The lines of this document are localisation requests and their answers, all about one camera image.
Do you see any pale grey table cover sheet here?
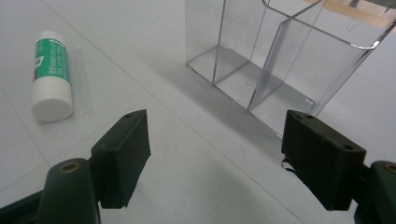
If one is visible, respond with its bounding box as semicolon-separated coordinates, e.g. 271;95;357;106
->
0;0;396;224

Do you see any wooden table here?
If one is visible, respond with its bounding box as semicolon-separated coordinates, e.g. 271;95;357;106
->
303;0;396;30

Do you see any white green-label glue stick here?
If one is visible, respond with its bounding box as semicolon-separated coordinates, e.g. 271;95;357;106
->
31;30;75;123

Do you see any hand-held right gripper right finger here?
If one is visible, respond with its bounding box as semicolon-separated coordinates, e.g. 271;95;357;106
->
281;109;367;212

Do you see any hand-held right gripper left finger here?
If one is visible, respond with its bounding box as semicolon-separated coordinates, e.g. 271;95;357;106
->
90;108;152;210

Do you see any clear acrylic desk organizer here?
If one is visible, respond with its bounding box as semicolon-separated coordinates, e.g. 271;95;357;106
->
184;0;396;139

